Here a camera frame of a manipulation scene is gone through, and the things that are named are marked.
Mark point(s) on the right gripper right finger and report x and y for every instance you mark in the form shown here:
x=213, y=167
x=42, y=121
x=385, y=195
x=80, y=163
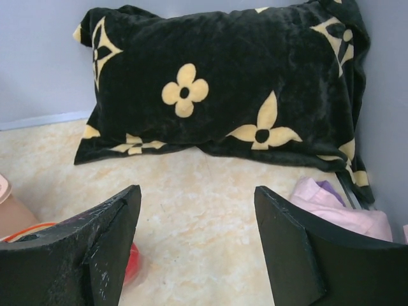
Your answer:
x=311, y=261

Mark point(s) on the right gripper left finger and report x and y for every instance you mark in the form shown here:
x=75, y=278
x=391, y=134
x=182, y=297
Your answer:
x=80, y=261

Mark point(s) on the red mango fruit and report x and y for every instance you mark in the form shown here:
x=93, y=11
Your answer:
x=133, y=265

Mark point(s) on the clear zip top bag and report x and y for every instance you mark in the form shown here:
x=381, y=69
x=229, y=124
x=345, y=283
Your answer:
x=25, y=232

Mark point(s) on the pink plastic bin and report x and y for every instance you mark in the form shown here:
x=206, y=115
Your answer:
x=15, y=216

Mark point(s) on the pink cloth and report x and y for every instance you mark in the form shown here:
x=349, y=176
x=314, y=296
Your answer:
x=320, y=199

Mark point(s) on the black floral blanket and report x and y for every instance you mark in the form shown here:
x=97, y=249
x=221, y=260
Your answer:
x=275, y=85

